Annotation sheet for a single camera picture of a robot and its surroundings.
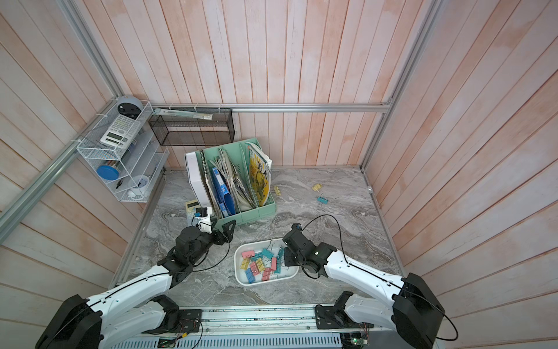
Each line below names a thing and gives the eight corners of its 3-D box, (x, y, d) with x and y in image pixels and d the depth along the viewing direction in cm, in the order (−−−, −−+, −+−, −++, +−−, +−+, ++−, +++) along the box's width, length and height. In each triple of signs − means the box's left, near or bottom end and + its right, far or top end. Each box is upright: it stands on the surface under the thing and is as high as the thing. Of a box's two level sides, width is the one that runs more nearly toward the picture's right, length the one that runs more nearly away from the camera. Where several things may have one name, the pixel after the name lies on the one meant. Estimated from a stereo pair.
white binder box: (207, 221, 102) (189, 183, 80) (201, 193, 112) (184, 154, 91) (215, 218, 103) (200, 180, 81) (209, 191, 113) (194, 151, 92)
